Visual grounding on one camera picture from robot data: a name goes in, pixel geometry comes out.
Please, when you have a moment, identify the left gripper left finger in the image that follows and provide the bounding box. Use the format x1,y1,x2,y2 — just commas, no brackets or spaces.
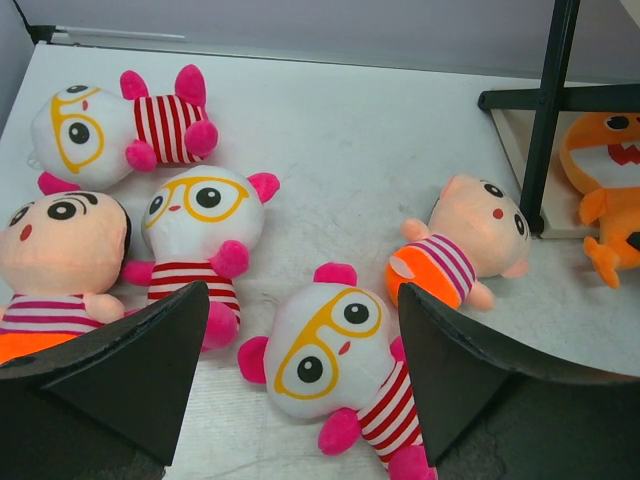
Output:
1,281,209,479

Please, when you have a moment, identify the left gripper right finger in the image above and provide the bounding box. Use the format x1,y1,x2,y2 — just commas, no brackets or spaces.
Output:
398,284,639,479

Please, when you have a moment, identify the peach boy plush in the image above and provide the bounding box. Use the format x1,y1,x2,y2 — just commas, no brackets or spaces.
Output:
385,174,531,311
1,191,131,363

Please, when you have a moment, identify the orange shark plush back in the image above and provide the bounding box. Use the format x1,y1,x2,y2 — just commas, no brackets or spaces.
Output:
559,112,639,289

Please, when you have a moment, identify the cream black three-tier shelf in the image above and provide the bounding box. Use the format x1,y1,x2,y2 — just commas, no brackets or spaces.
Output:
477,1,639,239

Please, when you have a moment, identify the white pink glasses plush front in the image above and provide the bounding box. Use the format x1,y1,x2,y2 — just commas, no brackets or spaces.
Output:
237,262,438,479

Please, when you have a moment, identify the white pink glasses plush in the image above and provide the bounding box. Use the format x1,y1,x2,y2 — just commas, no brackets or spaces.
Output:
122,165,280,352
237,262,438,479

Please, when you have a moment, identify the white pink glasses plush middle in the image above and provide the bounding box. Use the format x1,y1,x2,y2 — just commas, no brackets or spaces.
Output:
122,165,280,352

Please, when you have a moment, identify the white pink striped plush back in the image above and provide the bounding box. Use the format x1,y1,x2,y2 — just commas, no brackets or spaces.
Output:
31,64,219,195

